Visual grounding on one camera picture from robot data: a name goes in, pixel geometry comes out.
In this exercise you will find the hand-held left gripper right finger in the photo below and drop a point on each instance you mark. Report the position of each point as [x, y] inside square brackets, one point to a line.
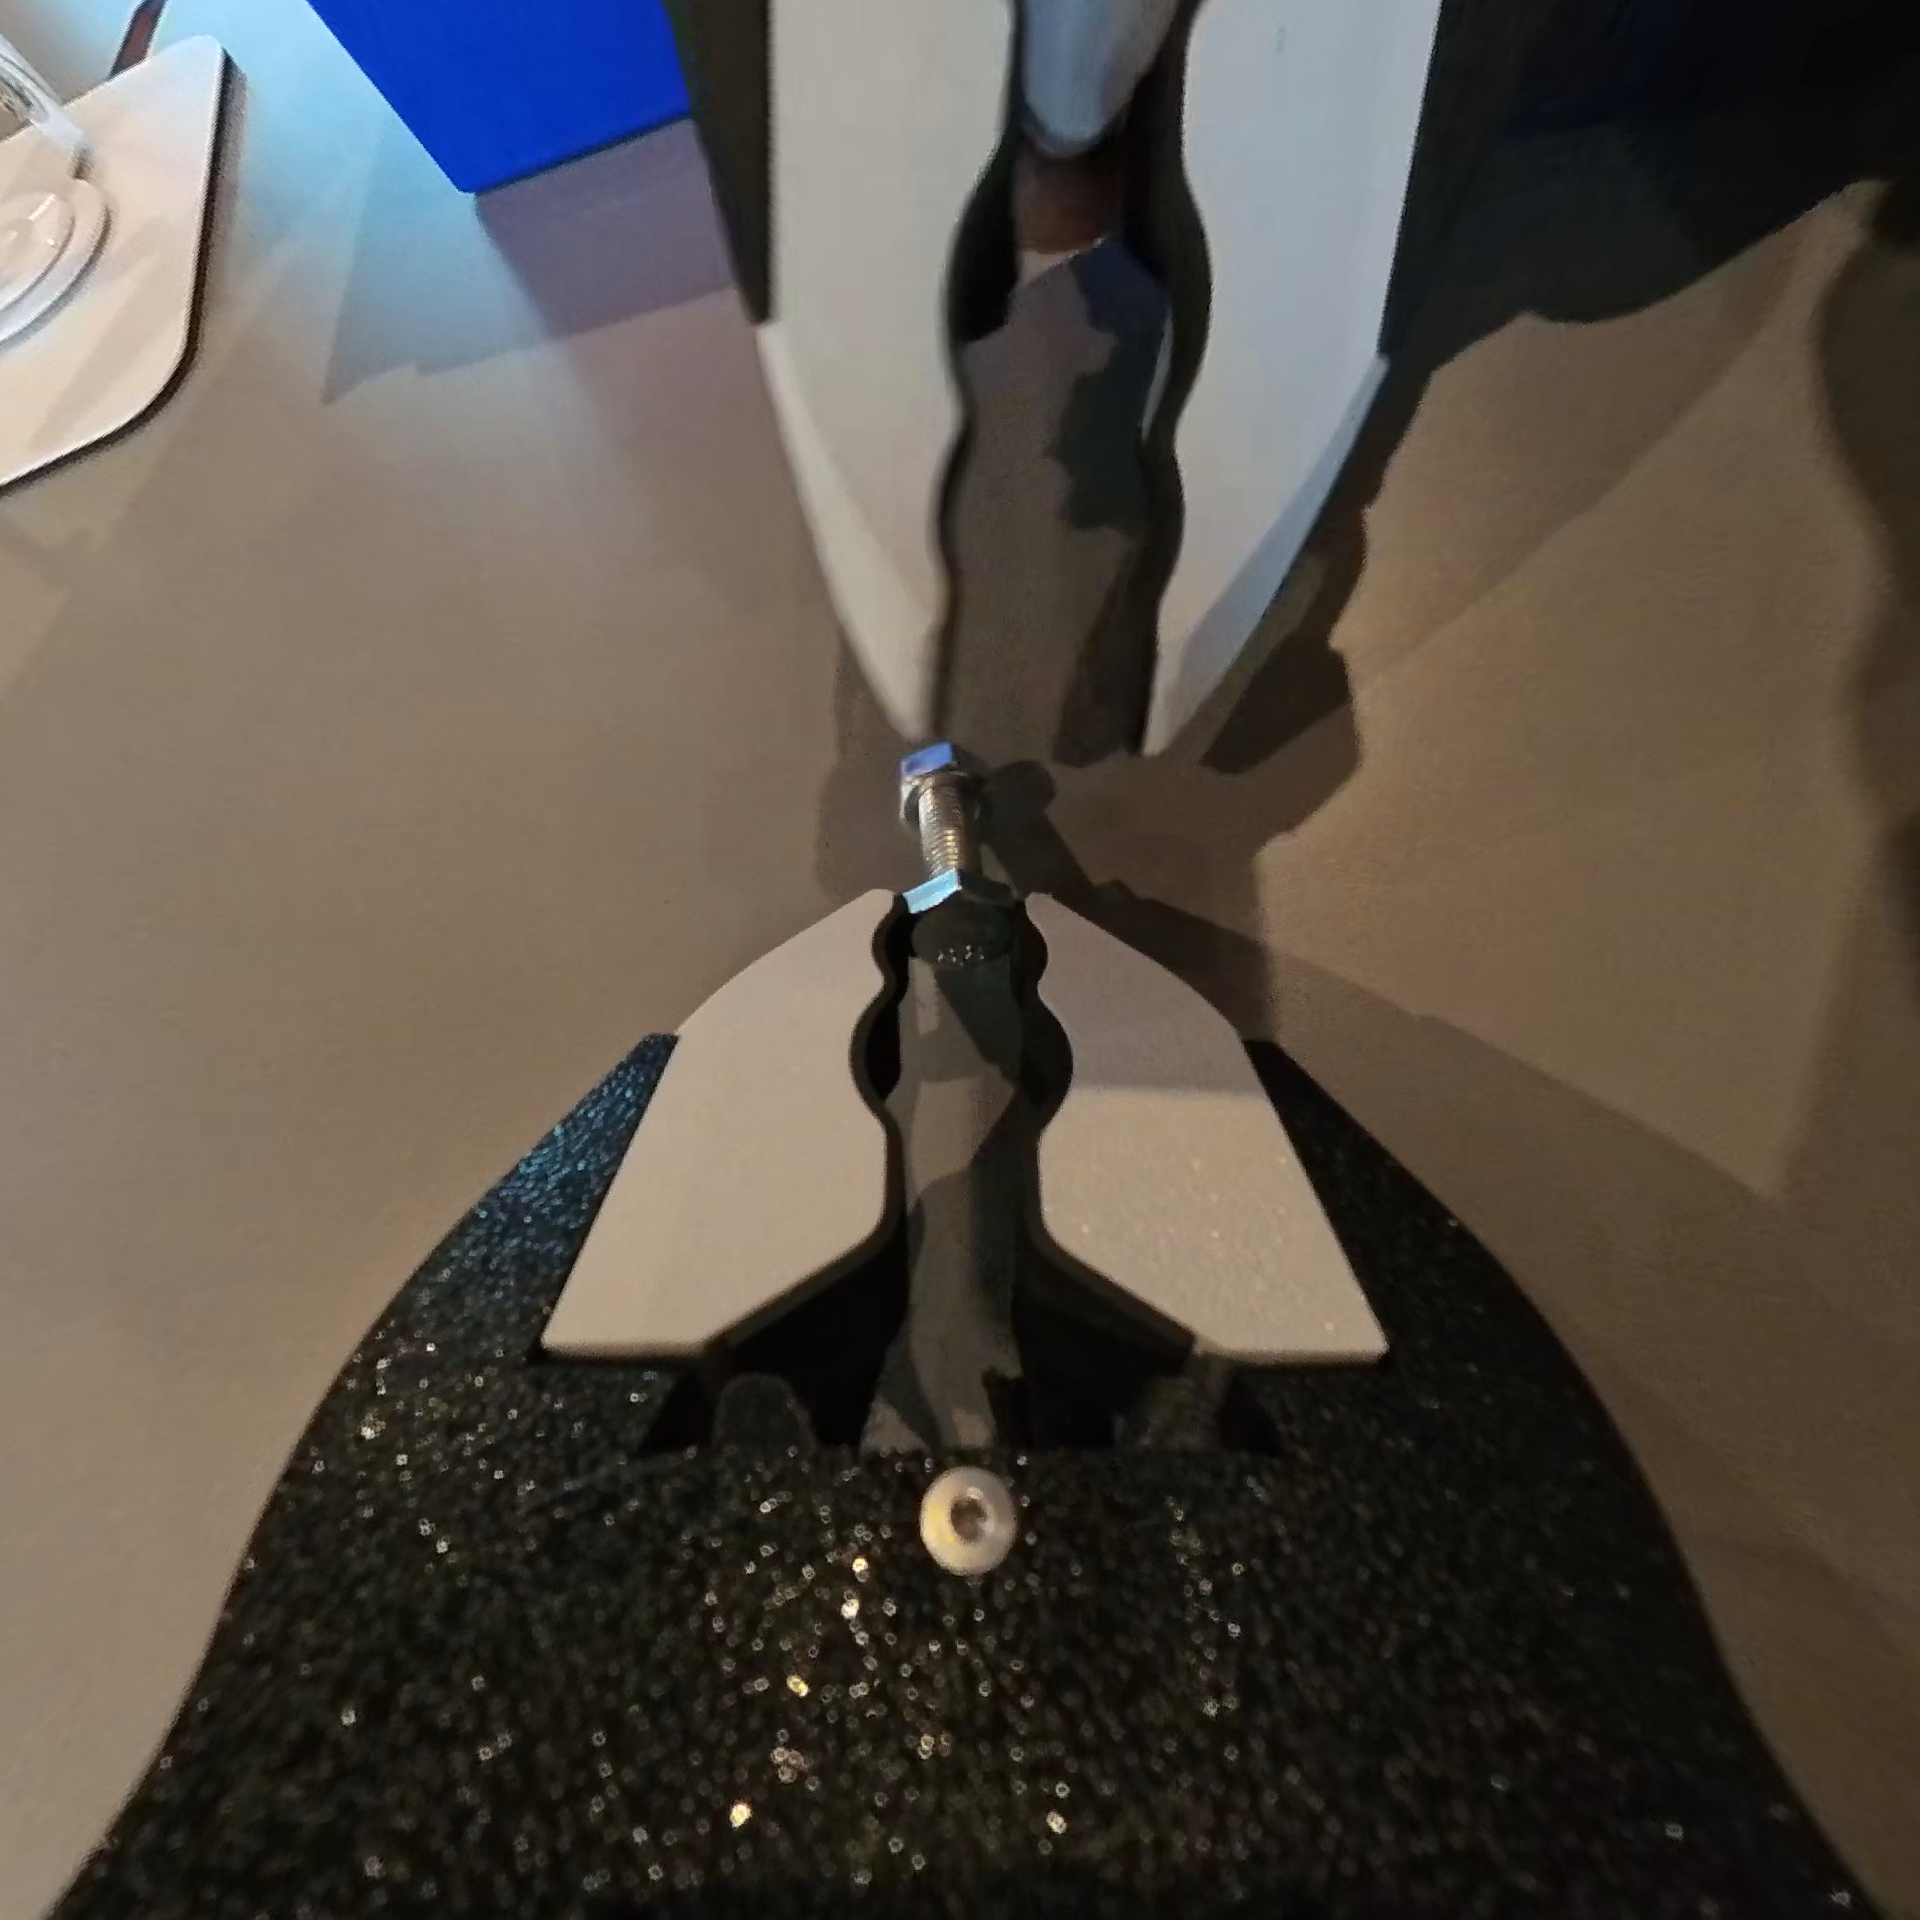
[1202, 1171]

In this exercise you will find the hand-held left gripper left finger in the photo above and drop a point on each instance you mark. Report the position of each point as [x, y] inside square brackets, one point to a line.
[750, 1141]

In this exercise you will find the clear glass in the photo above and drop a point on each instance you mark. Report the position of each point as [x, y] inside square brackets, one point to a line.
[38, 241]

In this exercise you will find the silver hex nut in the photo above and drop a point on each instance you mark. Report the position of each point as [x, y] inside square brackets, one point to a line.
[932, 768]

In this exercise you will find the white tray with clear holder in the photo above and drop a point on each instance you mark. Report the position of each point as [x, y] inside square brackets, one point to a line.
[150, 225]

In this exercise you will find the blue plastic bin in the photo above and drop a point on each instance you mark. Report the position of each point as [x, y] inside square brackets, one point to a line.
[510, 90]

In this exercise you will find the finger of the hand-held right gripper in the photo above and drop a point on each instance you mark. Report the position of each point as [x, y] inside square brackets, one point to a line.
[1291, 301]
[870, 301]

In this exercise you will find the silver hex bolt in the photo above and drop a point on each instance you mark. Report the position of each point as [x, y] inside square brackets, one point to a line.
[945, 839]

